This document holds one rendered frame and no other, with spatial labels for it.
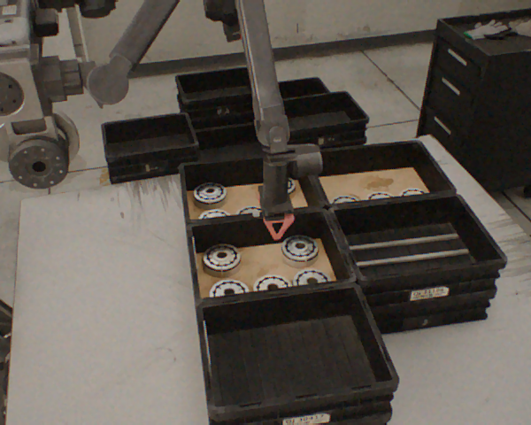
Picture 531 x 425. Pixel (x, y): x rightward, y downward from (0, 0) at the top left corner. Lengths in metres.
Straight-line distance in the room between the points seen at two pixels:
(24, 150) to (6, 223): 1.82
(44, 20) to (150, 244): 0.81
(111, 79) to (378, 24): 3.96
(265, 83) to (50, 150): 0.58
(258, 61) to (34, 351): 0.97
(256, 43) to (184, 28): 3.29
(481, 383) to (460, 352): 0.10
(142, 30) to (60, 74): 0.18
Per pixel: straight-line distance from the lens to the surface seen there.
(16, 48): 1.28
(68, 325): 1.77
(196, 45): 4.61
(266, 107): 1.27
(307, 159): 1.31
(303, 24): 4.78
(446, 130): 3.16
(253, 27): 1.28
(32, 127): 1.59
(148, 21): 1.25
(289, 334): 1.50
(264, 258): 1.68
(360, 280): 1.50
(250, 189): 1.94
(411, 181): 2.03
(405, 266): 1.71
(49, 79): 1.23
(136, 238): 1.99
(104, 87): 1.21
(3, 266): 3.11
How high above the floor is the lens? 1.98
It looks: 38 degrees down
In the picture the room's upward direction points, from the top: straight up
